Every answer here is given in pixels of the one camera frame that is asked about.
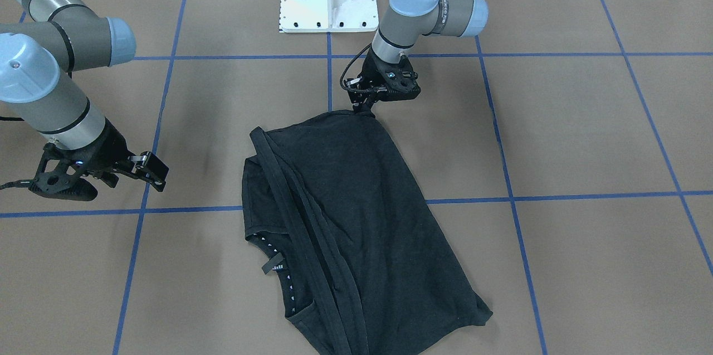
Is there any black graphic t-shirt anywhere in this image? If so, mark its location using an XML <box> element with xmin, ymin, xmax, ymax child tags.
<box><xmin>242</xmin><ymin>110</ymin><xmax>492</xmax><ymax>354</ymax></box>

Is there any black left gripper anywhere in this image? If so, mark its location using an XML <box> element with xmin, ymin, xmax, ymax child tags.
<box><xmin>341</xmin><ymin>54</ymin><xmax>421</xmax><ymax>117</ymax></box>

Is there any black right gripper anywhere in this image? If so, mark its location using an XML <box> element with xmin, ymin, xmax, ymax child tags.
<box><xmin>28</xmin><ymin>121</ymin><xmax>170</xmax><ymax>202</ymax></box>

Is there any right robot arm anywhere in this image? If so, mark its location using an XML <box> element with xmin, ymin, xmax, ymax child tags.
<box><xmin>1</xmin><ymin>0</ymin><xmax>169</xmax><ymax>202</ymax></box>

